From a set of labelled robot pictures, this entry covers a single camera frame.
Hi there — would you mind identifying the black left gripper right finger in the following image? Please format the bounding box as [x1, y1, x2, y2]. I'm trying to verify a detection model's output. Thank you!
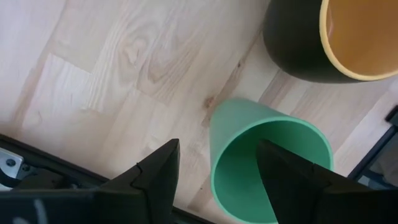
[255, 139, 398, 224]

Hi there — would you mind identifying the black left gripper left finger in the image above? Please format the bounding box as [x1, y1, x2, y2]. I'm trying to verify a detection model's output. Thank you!
[0, 138, 181, 224]

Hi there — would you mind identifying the green plastic cup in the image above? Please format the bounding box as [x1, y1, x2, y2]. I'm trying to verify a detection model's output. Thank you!
[208, 98, 335, 224]

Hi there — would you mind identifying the black mug yellow inside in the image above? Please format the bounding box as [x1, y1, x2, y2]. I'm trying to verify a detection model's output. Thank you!
[262, 0, 398, 84]

